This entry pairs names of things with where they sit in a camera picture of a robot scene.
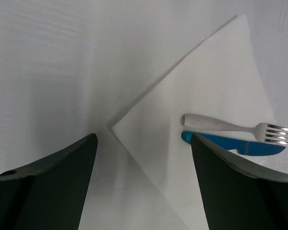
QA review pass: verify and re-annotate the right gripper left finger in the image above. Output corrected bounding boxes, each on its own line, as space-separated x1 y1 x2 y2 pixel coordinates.
0 134 97 230

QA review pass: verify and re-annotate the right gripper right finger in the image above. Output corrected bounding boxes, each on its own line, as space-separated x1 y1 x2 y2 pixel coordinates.
191 135 288 230

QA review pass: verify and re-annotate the silver metal fork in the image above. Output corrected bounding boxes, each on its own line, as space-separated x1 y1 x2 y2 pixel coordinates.
181 114 288 146

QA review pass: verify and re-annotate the white paper napkin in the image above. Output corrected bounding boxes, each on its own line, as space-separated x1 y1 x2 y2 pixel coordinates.
113 15 276 230

